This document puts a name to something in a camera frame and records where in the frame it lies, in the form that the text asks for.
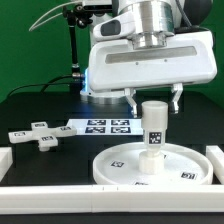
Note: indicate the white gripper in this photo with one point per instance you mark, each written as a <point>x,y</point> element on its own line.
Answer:
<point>186,59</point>

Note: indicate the white round table top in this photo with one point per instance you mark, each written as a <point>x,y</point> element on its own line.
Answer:
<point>135,164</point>

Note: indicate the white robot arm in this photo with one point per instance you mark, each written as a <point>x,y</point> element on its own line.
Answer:
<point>140,44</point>

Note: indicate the white marker tag sheet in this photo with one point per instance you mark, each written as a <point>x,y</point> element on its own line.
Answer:
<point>107,126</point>

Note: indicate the white right fence block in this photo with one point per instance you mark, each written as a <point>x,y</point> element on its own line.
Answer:
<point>216,157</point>

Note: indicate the white fence block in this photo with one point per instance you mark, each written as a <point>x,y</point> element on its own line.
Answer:
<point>216,157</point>
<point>6,160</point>

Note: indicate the white cross-shaped table base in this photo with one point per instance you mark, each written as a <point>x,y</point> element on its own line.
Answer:
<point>45,136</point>

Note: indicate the white front fence bar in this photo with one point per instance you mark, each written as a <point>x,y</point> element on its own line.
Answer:
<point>110,198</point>

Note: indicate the white left fence block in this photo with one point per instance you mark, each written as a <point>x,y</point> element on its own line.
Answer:
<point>6,160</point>

